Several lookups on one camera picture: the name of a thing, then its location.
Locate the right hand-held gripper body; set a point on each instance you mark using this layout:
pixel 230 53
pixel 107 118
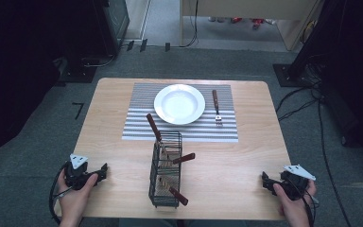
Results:
pixel 294 186

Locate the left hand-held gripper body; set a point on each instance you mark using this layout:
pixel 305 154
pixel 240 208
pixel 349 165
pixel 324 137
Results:
pixel 75 176

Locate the person's right hand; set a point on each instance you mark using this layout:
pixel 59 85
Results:
pixel 296 209

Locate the person's left hand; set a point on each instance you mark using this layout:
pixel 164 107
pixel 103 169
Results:
pixel 74 201

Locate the grey striped placemat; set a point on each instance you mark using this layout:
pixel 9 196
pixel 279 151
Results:
pixel 138 126

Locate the white deep plate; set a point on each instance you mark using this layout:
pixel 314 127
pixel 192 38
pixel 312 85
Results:
pixel 179 104

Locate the dark curtain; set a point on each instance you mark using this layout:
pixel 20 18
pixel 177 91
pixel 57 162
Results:
pixel 19 63

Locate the black stand with base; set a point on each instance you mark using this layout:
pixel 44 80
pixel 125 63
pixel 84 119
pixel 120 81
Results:
pixel 308 47

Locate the dark cabinet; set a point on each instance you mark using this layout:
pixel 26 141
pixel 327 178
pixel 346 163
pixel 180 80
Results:
pixel 113 25

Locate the red items under desk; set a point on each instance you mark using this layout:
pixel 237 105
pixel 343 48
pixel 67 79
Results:
pixel 255 21

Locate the light wooden desk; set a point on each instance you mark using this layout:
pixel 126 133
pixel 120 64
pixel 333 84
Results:
pixel 249 8

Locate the black floor base plate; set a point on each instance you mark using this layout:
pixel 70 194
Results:
pixel 77 74

